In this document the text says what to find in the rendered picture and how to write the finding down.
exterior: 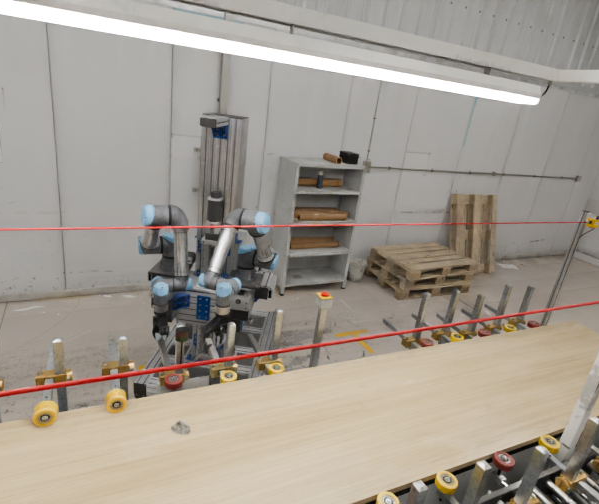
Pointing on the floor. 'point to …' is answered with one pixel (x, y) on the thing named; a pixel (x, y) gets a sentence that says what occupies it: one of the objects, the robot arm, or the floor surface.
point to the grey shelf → (286, 193)
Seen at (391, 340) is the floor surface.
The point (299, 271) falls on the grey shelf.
